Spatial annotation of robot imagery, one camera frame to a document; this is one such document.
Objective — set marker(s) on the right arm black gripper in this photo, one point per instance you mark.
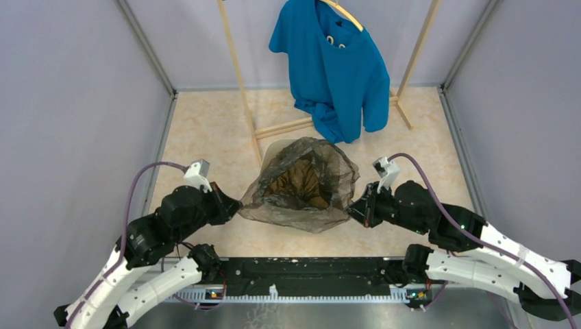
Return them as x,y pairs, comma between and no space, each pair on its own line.
364,210

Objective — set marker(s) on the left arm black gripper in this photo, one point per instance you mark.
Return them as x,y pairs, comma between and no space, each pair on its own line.
227,206

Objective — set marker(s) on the dark translucent trash bag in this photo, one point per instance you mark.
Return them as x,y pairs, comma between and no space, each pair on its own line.
307,185

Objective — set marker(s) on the cream plastic trash bin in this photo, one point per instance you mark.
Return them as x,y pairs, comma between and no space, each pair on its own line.
273,149

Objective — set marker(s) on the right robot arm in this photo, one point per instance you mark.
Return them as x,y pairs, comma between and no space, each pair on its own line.
465,248

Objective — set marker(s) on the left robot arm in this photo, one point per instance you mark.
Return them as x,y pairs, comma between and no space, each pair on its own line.
112,300

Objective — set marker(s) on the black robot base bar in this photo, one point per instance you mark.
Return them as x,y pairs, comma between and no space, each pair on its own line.
311,277

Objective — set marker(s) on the blue t-shirt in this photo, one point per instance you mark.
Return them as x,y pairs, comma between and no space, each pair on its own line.
336,72

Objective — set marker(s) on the wooden clothes hanger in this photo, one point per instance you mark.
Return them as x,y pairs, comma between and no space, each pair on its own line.
335,5

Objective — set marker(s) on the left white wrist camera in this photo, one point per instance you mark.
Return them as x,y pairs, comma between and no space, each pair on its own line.
196,175

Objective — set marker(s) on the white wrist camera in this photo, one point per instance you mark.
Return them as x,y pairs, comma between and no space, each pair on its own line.
196,175
388,171

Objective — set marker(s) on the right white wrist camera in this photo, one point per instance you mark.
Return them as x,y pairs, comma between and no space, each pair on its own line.
388,171

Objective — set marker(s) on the right aluminium corner post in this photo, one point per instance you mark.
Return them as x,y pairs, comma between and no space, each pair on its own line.
445,96

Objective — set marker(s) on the aluminium corner frame post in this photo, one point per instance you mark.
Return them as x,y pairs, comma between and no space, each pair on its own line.
155,64

